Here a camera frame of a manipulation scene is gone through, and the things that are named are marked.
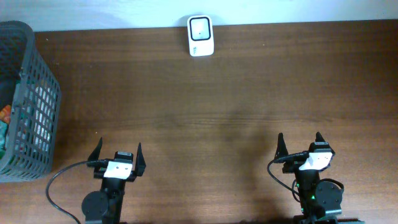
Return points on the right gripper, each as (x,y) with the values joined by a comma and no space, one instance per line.
(280,151)

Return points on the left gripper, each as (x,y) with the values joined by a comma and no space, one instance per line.
(98,174)

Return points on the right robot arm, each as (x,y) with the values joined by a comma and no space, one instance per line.
(320,199)

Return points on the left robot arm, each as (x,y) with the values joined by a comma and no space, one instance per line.
(105,204)

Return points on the white barcode scanner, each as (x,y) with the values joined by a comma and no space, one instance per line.
(200,36)

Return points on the grey plastic basket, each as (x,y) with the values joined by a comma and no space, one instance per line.
(20,60)

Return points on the items inside basket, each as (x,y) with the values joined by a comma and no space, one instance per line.
(6,124)

